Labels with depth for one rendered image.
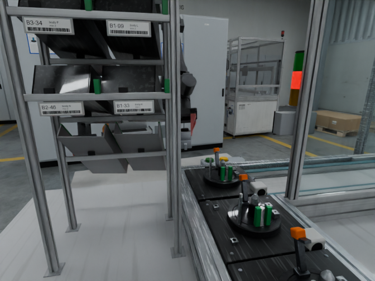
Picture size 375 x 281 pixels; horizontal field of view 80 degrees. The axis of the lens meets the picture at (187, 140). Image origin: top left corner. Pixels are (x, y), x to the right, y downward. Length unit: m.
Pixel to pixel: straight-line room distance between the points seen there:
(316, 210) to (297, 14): 10.72
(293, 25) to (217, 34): 7.33
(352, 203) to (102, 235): 0.85
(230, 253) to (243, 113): 4.61
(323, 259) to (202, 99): 3.58
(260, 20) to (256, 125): 5.72
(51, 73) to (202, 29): 3.54
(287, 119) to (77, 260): 0.72
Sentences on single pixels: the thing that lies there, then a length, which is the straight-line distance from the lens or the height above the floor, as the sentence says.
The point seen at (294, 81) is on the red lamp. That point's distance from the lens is 0.75.
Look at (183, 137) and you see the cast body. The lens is 0.82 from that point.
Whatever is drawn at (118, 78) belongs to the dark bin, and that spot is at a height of 1.34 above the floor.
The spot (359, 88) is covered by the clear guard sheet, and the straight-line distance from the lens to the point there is 0.87.
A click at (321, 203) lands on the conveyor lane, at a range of 0.91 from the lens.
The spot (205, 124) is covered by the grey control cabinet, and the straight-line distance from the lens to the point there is 4.09.
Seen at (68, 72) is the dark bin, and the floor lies 1.35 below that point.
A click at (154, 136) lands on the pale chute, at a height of 1.18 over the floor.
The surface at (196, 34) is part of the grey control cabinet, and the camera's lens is 3.98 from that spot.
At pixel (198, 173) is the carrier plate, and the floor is 0.97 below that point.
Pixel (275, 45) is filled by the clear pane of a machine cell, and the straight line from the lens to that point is 5.43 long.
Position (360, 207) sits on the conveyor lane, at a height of 0.90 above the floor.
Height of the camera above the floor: 1.35
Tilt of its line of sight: 16 degrees down
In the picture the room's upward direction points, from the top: straight up
